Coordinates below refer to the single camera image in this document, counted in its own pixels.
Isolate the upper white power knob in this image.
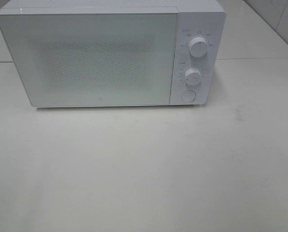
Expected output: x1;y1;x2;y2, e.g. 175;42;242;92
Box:
188;35;208;58

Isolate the round white door button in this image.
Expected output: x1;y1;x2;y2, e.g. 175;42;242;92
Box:
181;90;196;102

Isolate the white timer knob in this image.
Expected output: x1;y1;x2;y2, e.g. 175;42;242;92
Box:
184;68;202;86

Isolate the white microwave door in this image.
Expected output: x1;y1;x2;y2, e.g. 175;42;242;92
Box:
0;14;177;107

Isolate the white microwave oven body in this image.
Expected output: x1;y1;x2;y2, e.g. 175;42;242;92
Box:
0;0;226;107

